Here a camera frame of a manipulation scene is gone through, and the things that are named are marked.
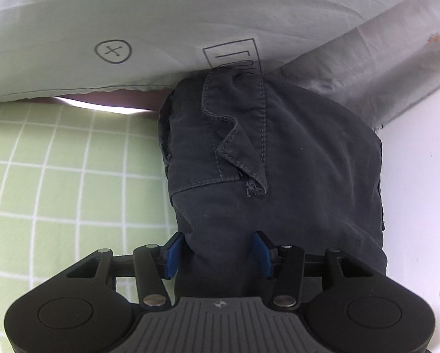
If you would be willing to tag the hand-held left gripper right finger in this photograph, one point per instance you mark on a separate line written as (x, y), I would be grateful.
(261, 257)

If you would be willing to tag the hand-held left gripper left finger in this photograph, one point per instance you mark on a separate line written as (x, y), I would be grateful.
(172, 257)

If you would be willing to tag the dark grey pants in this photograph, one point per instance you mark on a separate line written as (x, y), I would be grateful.
(297, 161)

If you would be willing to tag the green checked blanket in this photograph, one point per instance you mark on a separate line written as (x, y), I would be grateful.
(58, 191)

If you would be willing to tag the grey printed bedsheet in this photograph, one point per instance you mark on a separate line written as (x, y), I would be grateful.
(168, 18)

